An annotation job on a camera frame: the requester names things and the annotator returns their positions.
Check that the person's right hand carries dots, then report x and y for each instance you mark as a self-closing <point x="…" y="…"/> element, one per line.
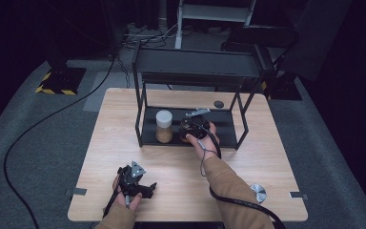
<point x="208" y="144"/>

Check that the white metal frame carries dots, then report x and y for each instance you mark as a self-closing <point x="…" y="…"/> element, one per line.
<point x="214" y="12"/>

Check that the dark round table grommet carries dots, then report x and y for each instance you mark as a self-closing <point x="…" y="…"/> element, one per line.
<point x="219" y="104"/>

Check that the person's left hand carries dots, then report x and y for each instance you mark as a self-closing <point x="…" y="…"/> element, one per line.
<point x="125" y="201"/>

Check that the striped black stand base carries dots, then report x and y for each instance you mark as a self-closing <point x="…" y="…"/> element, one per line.
<point x="64" y="79"/>

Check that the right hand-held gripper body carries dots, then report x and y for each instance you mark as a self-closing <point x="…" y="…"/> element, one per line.
<point x="197" y="125"/>

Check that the white lid spice jar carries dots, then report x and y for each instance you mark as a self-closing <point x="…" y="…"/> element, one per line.
<point x="164" y="119"/>

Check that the grey tape tab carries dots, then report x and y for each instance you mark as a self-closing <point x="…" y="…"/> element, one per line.
<point x="298" y="195"/>
<point x="77" y="191"/>

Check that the dark tilted panel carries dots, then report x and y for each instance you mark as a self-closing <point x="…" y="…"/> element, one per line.
<point x="317" y="35"/>

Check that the plain silver lid jar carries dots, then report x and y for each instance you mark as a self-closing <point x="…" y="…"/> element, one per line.
<point x="258" y="191"/>

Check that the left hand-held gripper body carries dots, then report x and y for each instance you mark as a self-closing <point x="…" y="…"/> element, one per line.
<point x="129" y="183"/>

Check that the black metal shelf rack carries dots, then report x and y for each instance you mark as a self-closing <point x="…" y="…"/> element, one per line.
<point x="187" y="65"/>

